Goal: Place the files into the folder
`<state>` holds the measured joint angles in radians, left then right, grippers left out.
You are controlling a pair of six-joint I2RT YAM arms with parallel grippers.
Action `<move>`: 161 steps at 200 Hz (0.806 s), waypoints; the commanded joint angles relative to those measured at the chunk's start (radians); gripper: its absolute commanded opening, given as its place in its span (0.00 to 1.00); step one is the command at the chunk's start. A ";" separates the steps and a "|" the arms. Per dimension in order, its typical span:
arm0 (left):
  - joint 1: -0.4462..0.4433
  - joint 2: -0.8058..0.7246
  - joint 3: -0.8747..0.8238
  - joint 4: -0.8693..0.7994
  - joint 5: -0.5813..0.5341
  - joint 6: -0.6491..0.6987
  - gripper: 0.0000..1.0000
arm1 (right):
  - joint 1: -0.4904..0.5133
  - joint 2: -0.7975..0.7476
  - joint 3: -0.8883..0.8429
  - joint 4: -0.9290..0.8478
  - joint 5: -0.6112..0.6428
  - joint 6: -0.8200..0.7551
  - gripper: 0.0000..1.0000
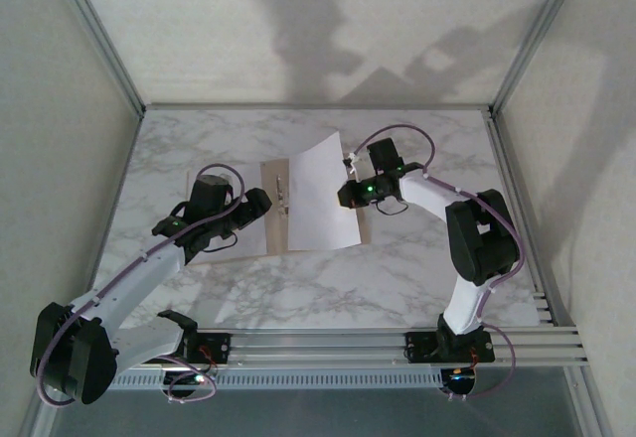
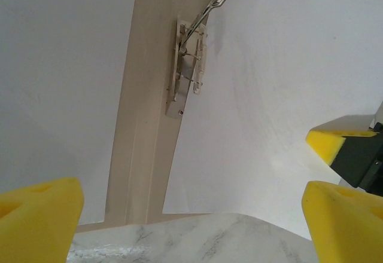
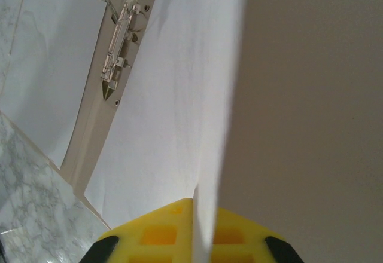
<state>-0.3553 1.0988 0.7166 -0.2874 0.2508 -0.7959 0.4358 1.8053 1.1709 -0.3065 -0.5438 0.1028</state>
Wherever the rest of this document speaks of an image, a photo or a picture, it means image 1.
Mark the round black controller housing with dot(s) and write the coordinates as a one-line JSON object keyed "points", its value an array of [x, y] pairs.
{"points": [[459, 382], [196, 380]]}

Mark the brown cardboard folder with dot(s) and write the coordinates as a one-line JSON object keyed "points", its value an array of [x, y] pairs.
{"points": [[275, 228]]}

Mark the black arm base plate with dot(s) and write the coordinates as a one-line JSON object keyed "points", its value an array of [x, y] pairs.
{"points": [[420, 347], [218, 350]]}

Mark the aluminium side rail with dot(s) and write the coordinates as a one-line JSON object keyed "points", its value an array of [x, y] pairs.
{"points": [[507, 169]]}

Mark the metal folder clip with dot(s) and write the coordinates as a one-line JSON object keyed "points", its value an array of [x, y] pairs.
{"points": [[282, 198]]}

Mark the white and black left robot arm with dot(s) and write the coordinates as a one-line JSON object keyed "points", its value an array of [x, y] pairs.
{"points": [[144, 268]]}

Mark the aluminium frame post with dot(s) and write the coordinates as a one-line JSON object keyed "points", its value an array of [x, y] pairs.
{"points": [[535, 35], [102, 40]]}

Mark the aluminium front rail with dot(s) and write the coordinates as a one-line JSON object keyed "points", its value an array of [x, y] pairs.
{"points": [[323, 347]]}

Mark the aluminium back rail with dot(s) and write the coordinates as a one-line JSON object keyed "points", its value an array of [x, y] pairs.
{"points": [[318, 107]]}

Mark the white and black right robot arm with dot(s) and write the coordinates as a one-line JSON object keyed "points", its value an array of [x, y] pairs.
{"points": [[427, 193]]}

